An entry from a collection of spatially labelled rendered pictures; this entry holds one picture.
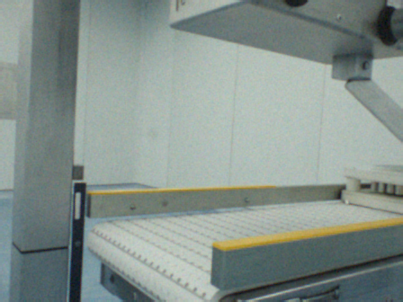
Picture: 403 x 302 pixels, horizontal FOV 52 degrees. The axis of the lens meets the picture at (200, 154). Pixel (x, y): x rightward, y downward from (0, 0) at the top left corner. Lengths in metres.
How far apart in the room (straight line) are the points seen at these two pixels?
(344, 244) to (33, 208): 0.36
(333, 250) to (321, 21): 0.21
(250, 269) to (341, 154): 3.90
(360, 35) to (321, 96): 3.99
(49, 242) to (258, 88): 4.38
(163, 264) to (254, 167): 4.41
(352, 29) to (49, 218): 0.41
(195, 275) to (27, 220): 0.25
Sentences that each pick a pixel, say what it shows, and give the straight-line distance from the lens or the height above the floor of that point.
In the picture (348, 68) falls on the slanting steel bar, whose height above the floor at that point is 1.01.
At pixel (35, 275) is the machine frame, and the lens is 0.57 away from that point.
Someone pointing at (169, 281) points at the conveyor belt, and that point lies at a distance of 0.39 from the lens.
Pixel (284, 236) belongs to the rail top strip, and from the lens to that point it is 0.37.
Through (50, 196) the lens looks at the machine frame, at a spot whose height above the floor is 0.85.
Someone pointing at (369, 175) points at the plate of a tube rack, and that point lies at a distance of 0.85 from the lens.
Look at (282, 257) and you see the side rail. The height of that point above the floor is 0.84.
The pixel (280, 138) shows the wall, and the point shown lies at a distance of 4.59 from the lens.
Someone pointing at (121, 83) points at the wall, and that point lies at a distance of 6.32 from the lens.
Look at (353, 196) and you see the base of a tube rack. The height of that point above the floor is 0.83.
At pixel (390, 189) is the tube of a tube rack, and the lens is 0.88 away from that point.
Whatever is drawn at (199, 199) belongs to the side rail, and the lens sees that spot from 0.64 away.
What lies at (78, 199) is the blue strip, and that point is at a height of 0.84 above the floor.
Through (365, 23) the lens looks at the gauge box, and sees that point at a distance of 0.39.
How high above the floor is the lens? 0.94
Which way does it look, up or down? 3 degrees down
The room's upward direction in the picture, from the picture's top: 3 degrees clockwise
